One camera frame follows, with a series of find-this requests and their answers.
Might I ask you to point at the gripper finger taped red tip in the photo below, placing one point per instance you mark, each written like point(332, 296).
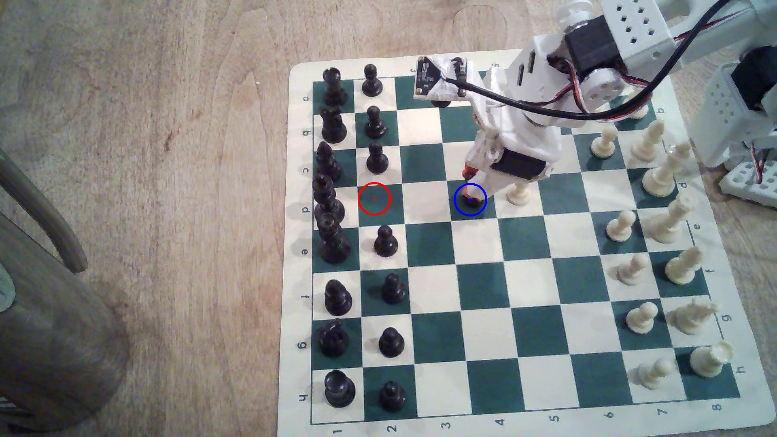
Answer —
point(485, 189)
point(479, 155)

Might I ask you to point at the white printed gripper body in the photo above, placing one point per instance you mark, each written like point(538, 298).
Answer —
point(519, 166)

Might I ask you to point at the black pawn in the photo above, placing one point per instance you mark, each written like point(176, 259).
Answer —
point(393, 292)
point(372, 87)
point(392, 399)
point(391, 346)
point(470, 207)
point(385, 244)
point(377, 162)
point(375, 127)

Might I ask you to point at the white printed robot arm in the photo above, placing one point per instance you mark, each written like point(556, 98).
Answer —
point(637, 27)

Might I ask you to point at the white robot base with servo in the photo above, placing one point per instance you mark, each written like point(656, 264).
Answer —
point(722, 115)

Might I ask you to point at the green and white chess mat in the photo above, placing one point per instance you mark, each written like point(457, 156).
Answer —
point(479, 340)

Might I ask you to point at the white pawn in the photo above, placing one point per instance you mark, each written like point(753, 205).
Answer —
point(604, 144)
point(641, 320)
point(621, 227)
point(633, 272)
point(655, 373)
point(519, 194)

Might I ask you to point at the white queen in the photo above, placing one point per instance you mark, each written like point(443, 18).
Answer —
point(665, 173)

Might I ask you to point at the black knight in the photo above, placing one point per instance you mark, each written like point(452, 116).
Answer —
point(333, 341)
point(333, 128)

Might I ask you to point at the black bishop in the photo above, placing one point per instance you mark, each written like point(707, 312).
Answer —
point(337, 298)
point(328, 165)

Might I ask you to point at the black rook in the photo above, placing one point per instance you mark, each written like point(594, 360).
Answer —
point(334, 91)
point(339, 391)

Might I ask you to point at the black queen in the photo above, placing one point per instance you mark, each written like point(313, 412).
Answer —
point(326, 200)

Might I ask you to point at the black king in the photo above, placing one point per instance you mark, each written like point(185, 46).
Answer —
point(334, 246)

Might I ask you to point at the white king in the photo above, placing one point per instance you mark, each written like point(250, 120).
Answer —
point(668, 221)

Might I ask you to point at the white breadboard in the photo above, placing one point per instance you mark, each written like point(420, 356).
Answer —
point(750, 182)

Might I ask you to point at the white rook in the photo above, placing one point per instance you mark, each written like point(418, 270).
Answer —
point(710, 359)

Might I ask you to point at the taped gripper camera board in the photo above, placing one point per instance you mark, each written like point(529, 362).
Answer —
point(428, 73)

